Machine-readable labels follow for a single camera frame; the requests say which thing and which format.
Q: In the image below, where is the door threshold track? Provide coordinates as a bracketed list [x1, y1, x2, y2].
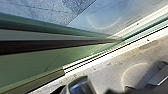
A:
[62, 13, 168, 75]

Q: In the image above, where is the green framed glass wall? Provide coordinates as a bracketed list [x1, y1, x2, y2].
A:
[66, 0, 168, 37]

